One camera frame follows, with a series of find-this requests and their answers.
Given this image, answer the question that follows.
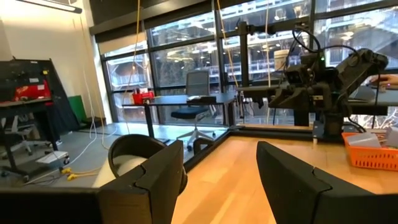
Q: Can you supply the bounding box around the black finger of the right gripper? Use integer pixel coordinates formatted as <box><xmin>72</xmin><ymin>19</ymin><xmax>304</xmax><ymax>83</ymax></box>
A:
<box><xmin>269</xmin><ymin>86</ymin><xmax>313</xmax><ymax>110</ymax></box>
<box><xmin>310</xmin><ymin>92</ymin><xmax>326</xmax><ymax>111</ymax></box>

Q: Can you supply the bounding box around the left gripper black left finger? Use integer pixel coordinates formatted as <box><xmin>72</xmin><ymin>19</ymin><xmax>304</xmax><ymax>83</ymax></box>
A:
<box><xmin>98</xmin><ymin>139</ymin><xmax>185</xmax><ymax>224</ymax></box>

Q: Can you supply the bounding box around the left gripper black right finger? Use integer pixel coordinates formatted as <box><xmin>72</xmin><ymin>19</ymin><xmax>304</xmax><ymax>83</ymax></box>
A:
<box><xmin>256</xmin><ymin>141</ymin><xmax>398</xmax><ymax>224</ymax></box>

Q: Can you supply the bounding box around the orange plastic basket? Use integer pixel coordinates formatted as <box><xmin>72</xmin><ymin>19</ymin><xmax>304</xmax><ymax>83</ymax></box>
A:
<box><xmin>341</xmin><ymin>132</ymin><xmax>398</xmax><ymax>172</ymax></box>

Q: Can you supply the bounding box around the grey office chair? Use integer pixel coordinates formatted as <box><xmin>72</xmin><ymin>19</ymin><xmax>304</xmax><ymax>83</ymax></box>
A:
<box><xmin>170</xmin><ymin>70</ymin><xmax>219</xmax><ymax>152</ymax></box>

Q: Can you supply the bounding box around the white plastic jar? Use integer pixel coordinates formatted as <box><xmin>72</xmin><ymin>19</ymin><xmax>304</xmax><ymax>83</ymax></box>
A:
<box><xmin>274</xmin><ymin>49</ymin><xmax>290</xmax><ymax>72</ymax></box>

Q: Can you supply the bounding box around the black work desk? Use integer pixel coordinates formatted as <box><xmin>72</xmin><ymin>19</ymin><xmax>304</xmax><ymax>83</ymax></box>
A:
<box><xmin>236</xmin><ymin>85</ymin><xmax>398</xmax><ymax>116</ymax></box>

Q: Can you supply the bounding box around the white cylinder lamp black rim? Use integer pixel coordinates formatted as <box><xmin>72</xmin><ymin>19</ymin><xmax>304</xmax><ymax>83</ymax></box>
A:
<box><xmin>92</xmin><ymin>133</ymin><xmax>189</xmax><ymax>196</ymax></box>

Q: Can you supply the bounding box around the person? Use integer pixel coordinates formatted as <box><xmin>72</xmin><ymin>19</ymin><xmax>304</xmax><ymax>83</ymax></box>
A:
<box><xmin>369</xmin><ymin>73</ymin><xmax>398</xmax><ymax>90</ymax></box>

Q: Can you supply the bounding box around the black flat box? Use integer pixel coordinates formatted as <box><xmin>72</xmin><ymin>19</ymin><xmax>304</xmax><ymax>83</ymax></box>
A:
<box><xmin>185</xmin><ymin>95</ymin><xmax>218</xmax><ymax>105</ymax></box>

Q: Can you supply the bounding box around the red storage bin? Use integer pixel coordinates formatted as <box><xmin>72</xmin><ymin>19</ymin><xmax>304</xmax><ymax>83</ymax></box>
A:
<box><xmin>131</xmin><ymin>89</ymin><xmax>156</xmax><ymax>106</ymax></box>

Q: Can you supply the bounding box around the black window desk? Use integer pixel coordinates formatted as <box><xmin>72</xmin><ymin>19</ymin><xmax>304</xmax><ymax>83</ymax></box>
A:
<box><xmin>122</xmin><ymin>94</ymin><xmax>238</xmax><ymax>139</ymax></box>

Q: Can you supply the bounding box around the white wheeled base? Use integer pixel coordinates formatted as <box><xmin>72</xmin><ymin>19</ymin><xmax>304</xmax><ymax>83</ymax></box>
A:
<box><xmin>35</xmin><ymin>150</ymin><xmax>70</xmax><ymax>166</ymax></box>

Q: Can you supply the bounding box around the green panel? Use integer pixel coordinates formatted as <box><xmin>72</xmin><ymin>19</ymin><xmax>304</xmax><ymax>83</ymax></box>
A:
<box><xmin>67</xmin><ymin>95</ymin><xmax>88</xmax><ymax>124</ymax></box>

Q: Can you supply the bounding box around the black side table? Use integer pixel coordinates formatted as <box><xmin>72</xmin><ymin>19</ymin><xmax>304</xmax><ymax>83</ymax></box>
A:
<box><xmin>0</xmin><ymin>98</ymin><xmax>60</xmax><ymax>181</ymax></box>

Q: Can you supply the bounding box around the red box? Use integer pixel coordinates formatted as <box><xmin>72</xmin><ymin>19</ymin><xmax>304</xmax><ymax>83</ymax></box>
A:
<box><xmin>11</xmin><ymin>79</ymin><xmax>53</xmax><ymax>103</ymax></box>

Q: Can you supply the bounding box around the black pegboard cabinet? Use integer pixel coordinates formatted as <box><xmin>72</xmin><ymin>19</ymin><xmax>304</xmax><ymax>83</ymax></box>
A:
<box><xmin>0</xmin><ymin>58</ymin><xmax>81</xmax><ymax>135</ymax></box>

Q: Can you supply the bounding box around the long ceiling light strip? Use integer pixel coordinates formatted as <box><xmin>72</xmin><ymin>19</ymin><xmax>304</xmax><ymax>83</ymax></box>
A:
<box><xmin>17</xmin><ymin>0</ymin><xmax>83</xmax><ymax>15</ymax></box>

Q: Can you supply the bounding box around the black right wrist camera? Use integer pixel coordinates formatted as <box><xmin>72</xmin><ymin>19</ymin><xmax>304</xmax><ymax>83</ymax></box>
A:
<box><xmin>284</xmin><ymin>63</ymin><xmax>312</xmax><ymax>85</ymax></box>

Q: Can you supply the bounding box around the black aluminium table frame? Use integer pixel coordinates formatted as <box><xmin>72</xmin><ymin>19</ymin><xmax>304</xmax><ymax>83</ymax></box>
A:
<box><xmin>183</xmin><ymin>124</ymin><xmax>346</xmax><ymax>172</ymax></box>

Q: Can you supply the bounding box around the white cable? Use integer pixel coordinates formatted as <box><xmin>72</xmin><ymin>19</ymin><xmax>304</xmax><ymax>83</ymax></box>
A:
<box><xmin>264</xmin><ymin>0</ymin><xmax>272</xmax><ymax>88</ymax></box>

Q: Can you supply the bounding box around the black frame clamp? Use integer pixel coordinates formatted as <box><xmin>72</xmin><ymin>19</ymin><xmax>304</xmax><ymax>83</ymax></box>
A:
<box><xmin>192</xmin><ymin>137</ymin><xmax>216</xmax><ymax>156</ymax></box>

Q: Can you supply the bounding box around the yellow cable connector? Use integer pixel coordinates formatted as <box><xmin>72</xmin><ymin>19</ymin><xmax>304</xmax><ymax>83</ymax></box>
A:
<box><xmin>58</xmin><ymin>166</ymin><xmax>82</xmax><ymax>182</ymax></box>

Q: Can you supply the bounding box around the yellow hanging cable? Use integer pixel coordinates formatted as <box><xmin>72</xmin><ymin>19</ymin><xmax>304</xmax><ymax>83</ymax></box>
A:
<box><xmin>123</xmin><ymin>0</ymin><xmax>141</xmax><ymax>134</ymax></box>

